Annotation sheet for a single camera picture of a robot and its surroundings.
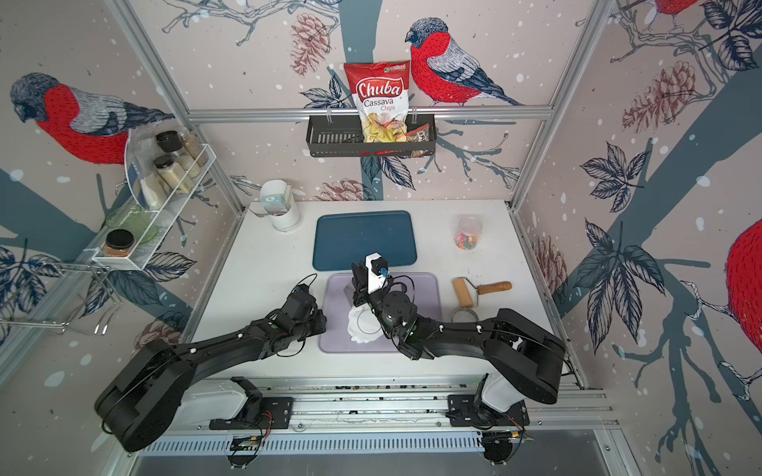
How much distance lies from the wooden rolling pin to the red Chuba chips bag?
51cm

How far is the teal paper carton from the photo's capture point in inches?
41.7

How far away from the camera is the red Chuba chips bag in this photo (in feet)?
2.61
